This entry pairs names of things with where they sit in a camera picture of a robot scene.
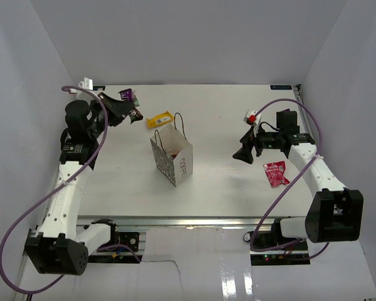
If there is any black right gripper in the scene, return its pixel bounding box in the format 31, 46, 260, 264
233, 123, 283, 164

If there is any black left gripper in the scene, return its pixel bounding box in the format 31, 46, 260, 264
88, 92, 134, 139

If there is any yellow snack bar back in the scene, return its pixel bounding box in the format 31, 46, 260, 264
146, 111, 174, 129

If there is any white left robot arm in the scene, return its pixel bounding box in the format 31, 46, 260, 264
24, 93, 134, 275

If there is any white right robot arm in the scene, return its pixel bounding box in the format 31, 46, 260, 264
233, 110, 363, 250

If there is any white paper coffee bag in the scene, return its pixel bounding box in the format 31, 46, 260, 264
150, 112, 194, 187

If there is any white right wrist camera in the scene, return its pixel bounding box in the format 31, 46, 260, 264
243, 109, 261, 127

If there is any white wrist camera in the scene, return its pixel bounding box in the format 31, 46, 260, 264
243, 109, 261, 127
76, 77, 106, 99

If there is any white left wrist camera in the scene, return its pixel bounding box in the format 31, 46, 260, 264
76, 77, 106, 99

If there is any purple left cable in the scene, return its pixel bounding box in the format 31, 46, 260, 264
0, 85, 108, 294

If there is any aluminium front rail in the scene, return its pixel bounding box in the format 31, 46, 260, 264
75, 216, 311, 228

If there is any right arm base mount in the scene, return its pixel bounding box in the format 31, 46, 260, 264
250, 219, 310, 267

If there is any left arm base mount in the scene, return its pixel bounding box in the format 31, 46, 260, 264
88, 219, 142, 264

